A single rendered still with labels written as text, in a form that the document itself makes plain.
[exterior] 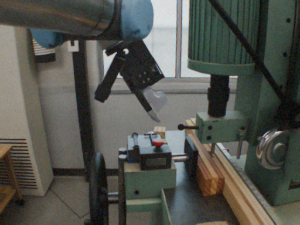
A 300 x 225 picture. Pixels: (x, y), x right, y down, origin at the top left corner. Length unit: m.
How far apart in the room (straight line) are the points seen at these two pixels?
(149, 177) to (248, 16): 0.46
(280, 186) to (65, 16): 0.70
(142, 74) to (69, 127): 1.62
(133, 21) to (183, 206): 0.44
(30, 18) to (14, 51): 1.52
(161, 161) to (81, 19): 0.42
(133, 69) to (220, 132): 0.30
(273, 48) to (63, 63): 1.62
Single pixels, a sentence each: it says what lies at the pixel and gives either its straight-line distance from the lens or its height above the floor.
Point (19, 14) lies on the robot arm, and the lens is 0.26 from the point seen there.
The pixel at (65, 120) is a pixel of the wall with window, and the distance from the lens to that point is 2.11.
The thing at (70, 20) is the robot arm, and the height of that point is 1.31.
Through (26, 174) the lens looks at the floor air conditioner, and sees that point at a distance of 2.13.
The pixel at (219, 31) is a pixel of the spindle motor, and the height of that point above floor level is 1.30.
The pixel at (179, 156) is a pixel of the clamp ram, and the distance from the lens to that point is 0.69.
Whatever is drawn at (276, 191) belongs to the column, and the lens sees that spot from 0.80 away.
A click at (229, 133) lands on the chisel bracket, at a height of 1.03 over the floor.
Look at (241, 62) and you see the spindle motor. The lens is 0.58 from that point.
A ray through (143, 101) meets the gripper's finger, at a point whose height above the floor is 1.15.
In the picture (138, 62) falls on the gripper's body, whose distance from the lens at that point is 0.55.
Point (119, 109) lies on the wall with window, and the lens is 1.98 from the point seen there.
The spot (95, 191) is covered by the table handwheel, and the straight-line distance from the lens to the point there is 0.64.
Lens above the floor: 1.31
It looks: 21 degrees down
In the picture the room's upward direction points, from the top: straight up
